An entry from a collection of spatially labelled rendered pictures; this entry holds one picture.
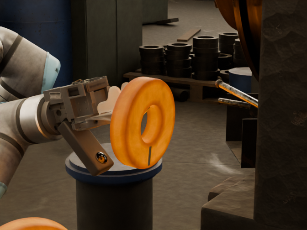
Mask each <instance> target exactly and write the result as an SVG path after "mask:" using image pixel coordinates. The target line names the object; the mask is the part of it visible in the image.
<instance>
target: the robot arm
mask: <svg viewBox="0 0 307 230"><path fill-rule="evenodd" d="M60 66H61V65H60V61H59V60H58V59H56V58H55V57H53V56H52V55H51V54H49V52H46V51H44V50H42V49H41V48H39V47H38V46H36V45H35V44H33V43H31V42H30V41H28V40H27V39H25V38H23V37H21V36H20V35H18V34H17V33H16V32H14V31H12V30H9V29H7V28H4V27H1V26H0V76H1V77H0V199H1V197H2V196H3V194H4V193H5V192H6V191H7V187H8V185H9V183H10V181H11V179H12V177H13V175H14V173H15V171H16V169H17V167H18V166H19V164H20V162H21V160H22V158H23V156H24V154H25V152H26V150H27V148H28V146H29V145H34V144H40V143H45V142H51V141H57V140H60V139H62V138H63V137H64V139H65V140H66V141H67V143H68V144H69V145H70V147H71V148H72V149H73V151H74V152H75V154H76V155H77V156H78V158H79V159H80V160H81V162H82V163H83V164H84V166H85V167H86V168H87V170H88V171H89V172H90V174H91V175H92V176H93V177H95V176H98V175H100V174H102V173H104V172H106V171H108V170H109V169H110V168H111V167H112V166H113V165H114V162H113V160H112V159H111V158H110V156H109V155H108V154H107V152H106V151H105V150H104V148H103V147H102V146H101V144H100V143H99V142H98V140H97V139H96V138H95V137H94V135H93V134H92V133H91V131H90V130H89V129H92V128H96V127H99V126H101V125H107V124H110V123H111V116H112V112H113V108H114V105H115V103H116V100H117V98H118V96H119V94H120V93H121V91H122V90H123V88H124V87H125V86H126V85H127V84H128V82H125V83H123V84H122V87H121V90H120V89H119V88H118V87H117V86H112V87H110V86H109V84H108V80H107V76H104V77H96V78H91V79H86V80H82V79H79V80H76V81H75V82H72V83H71V85H67V86H63V87H57V88H53V89H52V87H53V85H54V83H55V81H56V78H57V76H58V73H59V71H60ZM78 81H80V82H78Z"/></svg>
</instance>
